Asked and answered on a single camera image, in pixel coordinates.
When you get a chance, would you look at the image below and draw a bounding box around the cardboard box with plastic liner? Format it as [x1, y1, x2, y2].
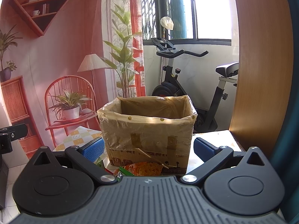
[97, 95, 197, 175]

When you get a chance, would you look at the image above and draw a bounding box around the teal fabric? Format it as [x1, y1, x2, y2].
[269, 111, 299, 222]

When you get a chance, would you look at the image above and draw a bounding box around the orange-red chip bag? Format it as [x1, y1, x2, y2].
[119, 162, 164, 176]

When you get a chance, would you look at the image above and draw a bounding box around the wooden headboard panel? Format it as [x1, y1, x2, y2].
[229, 0, 293, 156]

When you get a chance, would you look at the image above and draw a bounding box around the black exercise bike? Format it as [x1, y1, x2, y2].
[144, 26, 239, 133]

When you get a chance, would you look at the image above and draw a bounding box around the printed room backdrop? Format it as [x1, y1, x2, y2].
[1, 0, 145, 159]

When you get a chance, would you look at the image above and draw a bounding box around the green pineapple cake packet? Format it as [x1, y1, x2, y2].
[115, 167, 134, 181]

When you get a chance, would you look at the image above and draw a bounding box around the checkered floral tablecloth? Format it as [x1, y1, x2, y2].
[54, 126, 102, 151]

